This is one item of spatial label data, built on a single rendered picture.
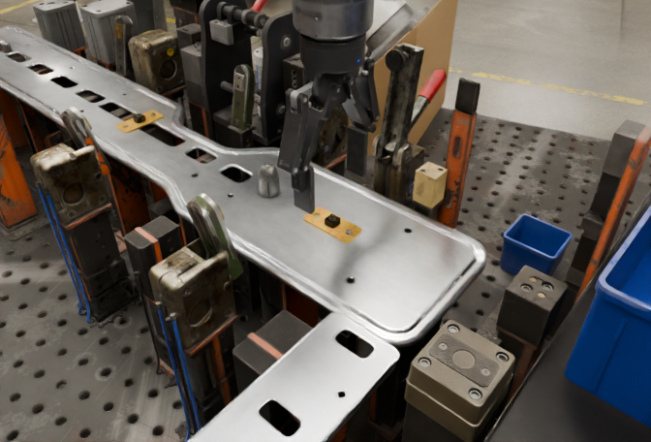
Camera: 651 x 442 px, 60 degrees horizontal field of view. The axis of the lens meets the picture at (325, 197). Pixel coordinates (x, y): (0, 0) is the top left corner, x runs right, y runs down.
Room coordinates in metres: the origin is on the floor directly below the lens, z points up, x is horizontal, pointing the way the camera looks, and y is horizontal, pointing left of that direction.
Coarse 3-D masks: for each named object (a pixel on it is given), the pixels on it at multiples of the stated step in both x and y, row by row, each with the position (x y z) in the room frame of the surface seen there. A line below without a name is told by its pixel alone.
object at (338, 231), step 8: (320, 208) 0.65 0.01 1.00; (304, 216) 0.64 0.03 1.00; (312, 216) 0.64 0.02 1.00; (320, 216) 0.64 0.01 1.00; (328, 216) 0.62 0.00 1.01; (336, 216) 0.62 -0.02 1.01; (312, 224) 0.62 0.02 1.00; (320, 224) 0.62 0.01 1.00; (328, 224) 0.61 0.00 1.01; (336, 224) 0.61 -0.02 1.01; (344, 224) 0.62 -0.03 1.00; (352, 224) 0.62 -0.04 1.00; (328, 232) 0.60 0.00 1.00; (336, 232) 0.60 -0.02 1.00; (344, 232) 0.60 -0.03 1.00; (352, 232) 0.60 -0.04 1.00; (360, 232) 0.60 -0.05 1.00; (344, 240) 0.58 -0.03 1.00
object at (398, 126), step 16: (400, 48) 0.75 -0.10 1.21; (416, 48) 0.74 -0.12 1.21; (400, 64) 0.71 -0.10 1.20; (416, 64) 0.73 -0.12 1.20; (400, 80) 0.74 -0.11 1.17; (416, 80) 0.73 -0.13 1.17; (400, 96) 0.74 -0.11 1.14; (384, 112) 0.74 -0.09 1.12; (400, 112) 0.73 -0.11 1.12; (384, 128) 0.73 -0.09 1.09; (400, 128) 0.71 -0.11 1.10; (384, 144) 0.73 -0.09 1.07; (400, 144) 0.71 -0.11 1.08
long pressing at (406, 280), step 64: (0, 64) 1.19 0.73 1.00; (64, 64) 1.19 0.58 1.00; (192, 192) 0.70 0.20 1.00; (256, 192) 0.70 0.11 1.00; (320, 192) 0.70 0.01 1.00; (256, 256) 0.56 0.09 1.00; (320, 256) 0.55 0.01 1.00; (384, 256) 0.55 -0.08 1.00; (448, 256) 0.55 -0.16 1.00; (384, 320) 0.44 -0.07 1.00
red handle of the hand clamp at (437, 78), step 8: (440, 72) 0.81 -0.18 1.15; (432, 80) 0.80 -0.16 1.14; (440, 80) 0.80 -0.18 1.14; (424, 88) 0.79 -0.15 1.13; (432, 88) 0.79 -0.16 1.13; (424, 96) 0.78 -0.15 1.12; (432, 96) 0.78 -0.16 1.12; (416, 104) 0.78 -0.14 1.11; (424, 104) 0.77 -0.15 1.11; (416, 112) 0.76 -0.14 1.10; (416, 120) 0.76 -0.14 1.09; (392, 144) 0.72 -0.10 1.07; (392, 152) 0.72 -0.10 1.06
